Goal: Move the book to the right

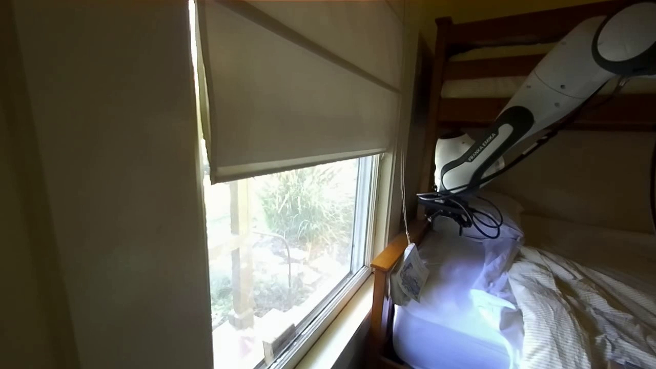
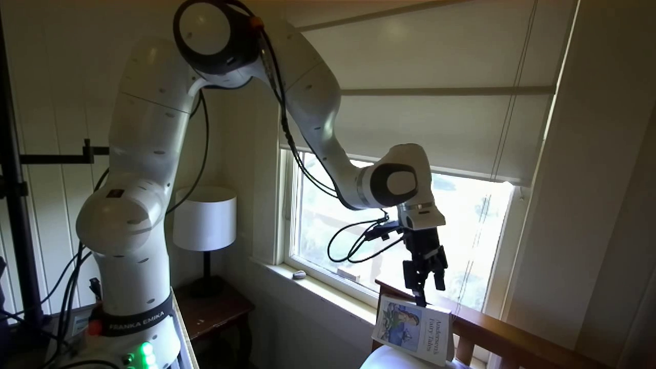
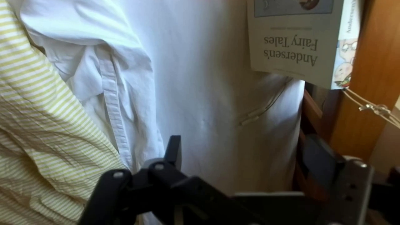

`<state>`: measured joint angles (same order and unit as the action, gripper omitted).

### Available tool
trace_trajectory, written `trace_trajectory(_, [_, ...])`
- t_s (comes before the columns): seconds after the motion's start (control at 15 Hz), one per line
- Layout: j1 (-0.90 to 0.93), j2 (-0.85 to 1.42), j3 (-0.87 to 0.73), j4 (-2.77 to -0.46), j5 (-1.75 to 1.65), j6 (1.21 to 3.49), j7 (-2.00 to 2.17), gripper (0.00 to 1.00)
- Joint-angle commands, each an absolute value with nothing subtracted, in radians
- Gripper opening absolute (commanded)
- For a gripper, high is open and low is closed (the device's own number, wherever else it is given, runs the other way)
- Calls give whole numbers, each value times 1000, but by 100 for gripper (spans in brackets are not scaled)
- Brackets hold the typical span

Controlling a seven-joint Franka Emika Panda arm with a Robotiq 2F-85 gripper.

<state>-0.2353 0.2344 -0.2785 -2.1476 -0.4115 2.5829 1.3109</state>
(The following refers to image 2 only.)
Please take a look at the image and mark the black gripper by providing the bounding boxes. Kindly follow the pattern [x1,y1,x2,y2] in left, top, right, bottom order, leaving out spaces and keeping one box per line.
[397,223,450,307]

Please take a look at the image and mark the illustrated fairy tales book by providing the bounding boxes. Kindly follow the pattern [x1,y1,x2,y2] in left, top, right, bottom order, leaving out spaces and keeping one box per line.
[371,294,455,367]

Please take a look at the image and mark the white bed pillow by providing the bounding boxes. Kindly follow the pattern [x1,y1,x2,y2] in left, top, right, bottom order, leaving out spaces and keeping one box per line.
[358,343,467,369]

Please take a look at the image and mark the beige roller blind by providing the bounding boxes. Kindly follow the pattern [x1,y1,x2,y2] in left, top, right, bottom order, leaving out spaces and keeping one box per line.
[278,0,581,186]

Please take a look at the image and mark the dark wooden nightstand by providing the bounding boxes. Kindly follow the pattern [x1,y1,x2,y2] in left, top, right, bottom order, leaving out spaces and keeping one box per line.
[171,278,255,369]

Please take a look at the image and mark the dark lamp base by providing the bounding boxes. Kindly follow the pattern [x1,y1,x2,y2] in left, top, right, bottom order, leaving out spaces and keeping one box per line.
[187,251,228,300]

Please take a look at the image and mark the white lamp shade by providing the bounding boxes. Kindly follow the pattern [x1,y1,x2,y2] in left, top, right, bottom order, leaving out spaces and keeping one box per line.
[169,192,238,255]

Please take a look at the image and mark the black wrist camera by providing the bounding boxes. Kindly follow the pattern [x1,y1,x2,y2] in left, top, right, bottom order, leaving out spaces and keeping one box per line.
[363,219,406,241]

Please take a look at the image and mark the brown wooden bed frame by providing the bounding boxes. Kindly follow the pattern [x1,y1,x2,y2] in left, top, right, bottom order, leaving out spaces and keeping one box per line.
[372,277,617,369]

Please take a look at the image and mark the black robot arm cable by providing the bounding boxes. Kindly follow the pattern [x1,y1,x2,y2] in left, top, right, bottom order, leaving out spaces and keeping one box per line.
[253,13,406,267]

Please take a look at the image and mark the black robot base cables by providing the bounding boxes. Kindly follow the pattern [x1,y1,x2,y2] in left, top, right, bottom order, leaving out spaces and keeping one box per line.
[36,171,109,369]

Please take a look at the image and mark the black camera stand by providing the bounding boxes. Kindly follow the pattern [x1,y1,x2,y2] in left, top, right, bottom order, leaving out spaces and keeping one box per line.
[0,19,111,344]

